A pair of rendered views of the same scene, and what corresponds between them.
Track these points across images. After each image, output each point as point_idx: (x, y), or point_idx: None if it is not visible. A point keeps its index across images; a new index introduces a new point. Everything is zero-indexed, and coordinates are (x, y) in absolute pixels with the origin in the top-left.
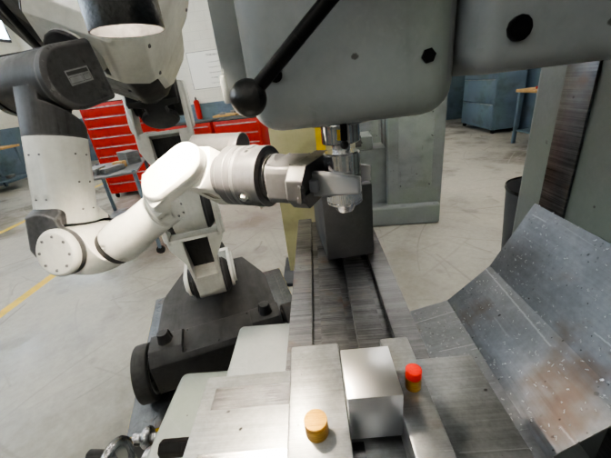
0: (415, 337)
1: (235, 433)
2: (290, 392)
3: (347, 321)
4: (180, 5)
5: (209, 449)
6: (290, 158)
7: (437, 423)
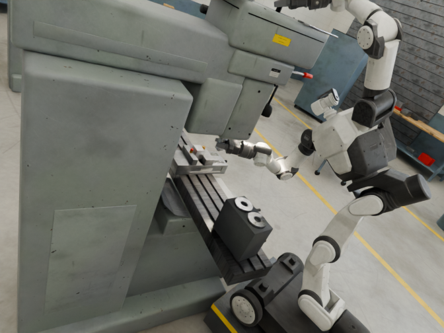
0: (187, 187)
1: (215, 157)
2: (209, 153)
3: (208, 196)
4: (335, 141)
5: (217, 156)
6: (236, 143)
7: (186, 148)
